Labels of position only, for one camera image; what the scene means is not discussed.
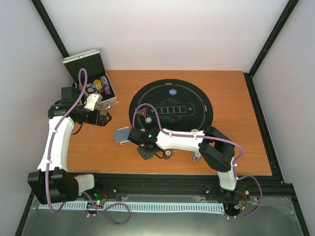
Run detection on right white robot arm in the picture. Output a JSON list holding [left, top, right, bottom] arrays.
[[127, 126, 243, 191]]

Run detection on purple small blind button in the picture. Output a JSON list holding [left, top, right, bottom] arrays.
[[168, 88, 177, 96]]

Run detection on chips inside case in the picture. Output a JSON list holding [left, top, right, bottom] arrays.
[[87, 76, 113, 95]]

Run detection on round black poker mat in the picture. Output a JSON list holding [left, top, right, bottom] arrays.
[[129, 79, 214, 132]]

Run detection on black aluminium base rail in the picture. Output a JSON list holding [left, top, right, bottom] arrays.
[[88, 174, 297, 203]]

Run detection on blue poker chip stack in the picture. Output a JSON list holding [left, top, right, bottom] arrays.
[[192, 152, 202, 161]]

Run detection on green chip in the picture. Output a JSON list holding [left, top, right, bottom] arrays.
[[145, 117, 152, 124]]

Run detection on red triangular all-in button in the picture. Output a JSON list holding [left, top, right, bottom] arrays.
[[137, 108, 147, 119]]

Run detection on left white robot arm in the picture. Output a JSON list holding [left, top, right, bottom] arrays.
[[28, 87, 111, 205]]

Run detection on brown poker chip stack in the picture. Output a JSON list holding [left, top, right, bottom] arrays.
[[163, 149, 172, 160]]

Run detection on aluminium poker case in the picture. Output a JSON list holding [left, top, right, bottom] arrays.
[[62, 49, 117, 109]]

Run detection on light blue cable duct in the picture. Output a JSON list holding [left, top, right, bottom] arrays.
[[38, 199, 224, 214]]

